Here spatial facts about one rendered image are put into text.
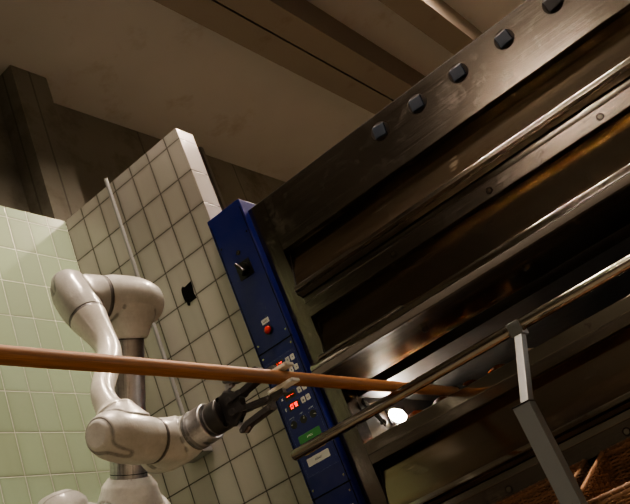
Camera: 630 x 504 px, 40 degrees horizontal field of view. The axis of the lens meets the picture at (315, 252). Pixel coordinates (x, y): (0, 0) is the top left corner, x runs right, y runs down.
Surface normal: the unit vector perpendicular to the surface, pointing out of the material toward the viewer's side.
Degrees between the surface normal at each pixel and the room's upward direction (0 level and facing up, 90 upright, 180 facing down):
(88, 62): 180
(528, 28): 90
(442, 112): 90
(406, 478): 70
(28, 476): 90
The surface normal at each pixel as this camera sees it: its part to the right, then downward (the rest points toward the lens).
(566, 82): -0.65, -0.44
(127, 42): 0.36, 0.84
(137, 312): 0.73, -0.04
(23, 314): 0.75, -0.52
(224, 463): -0.55, -0.16
